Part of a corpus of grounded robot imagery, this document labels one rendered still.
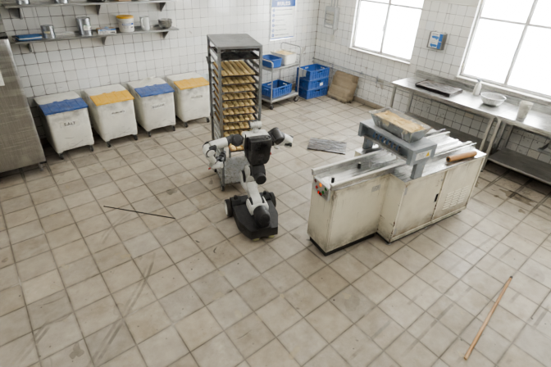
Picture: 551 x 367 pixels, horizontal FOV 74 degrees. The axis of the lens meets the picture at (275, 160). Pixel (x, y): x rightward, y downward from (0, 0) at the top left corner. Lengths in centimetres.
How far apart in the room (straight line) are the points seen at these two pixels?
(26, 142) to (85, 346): 291
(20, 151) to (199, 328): 335
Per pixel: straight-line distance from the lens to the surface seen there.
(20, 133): 543
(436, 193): 423
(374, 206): 384
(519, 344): 384
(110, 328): 347
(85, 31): 593
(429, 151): 368
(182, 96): 620
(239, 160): 507
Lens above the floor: 267
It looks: 30 degrees down
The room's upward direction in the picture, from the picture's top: 3 degrees clockwise
